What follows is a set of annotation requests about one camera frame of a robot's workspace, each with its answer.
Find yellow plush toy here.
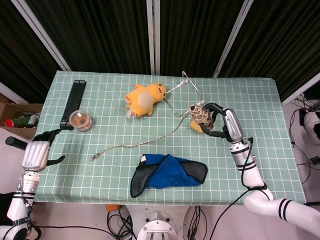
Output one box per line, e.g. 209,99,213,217
124,81,168,119

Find white round device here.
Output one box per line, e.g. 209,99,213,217
306,111,320,146

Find brown cardboard box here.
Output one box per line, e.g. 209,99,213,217
0,92,44,141

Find yellow sponge with square hole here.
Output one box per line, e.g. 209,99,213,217
189,120,205,135

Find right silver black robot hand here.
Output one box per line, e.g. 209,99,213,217
199,101,245,145

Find black white sneaker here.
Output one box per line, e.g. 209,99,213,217
26,223,43,240

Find green checked tablecloth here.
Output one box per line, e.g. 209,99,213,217
32,69,307,206

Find tangled black floor cables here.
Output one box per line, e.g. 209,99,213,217
106,206,138,240
186,205,209,240

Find small black box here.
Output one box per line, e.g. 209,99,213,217
299,108,312,127

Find red green packet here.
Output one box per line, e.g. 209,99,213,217
4,118,23,128

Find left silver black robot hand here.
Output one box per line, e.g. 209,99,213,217
21,128,66,173

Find white partition post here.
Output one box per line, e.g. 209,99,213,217
212,0,255,78
146,0,156,75
153,0,161,75
16,0,73,72

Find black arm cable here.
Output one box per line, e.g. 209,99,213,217
21,194,112,237
208,136,275,240

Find white partition base rail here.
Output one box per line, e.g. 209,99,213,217
0,81,29,104
281,79,320,105

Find clear jar with orange contents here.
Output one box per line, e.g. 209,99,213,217
68,109,93,133

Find metal wire hanger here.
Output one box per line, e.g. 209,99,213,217
163,70,206,118

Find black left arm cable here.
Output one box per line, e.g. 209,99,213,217
21,194,112,237

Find black power strip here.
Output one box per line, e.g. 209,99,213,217
59,79,87,130

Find blue cloth with black trim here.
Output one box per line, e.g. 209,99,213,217
129,153,209,198

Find beige brown braided rope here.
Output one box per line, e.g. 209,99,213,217
90,102,216,161

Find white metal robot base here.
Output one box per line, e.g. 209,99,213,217
124,204,198,240

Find black pleated curtain panel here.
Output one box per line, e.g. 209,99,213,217
0,0,63,103
24,0,154,75
219,0,320,102
159,0,242,78

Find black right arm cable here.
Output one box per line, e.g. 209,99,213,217
208,136,275,240

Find black cylinder handle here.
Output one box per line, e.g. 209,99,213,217
5,136,31,151

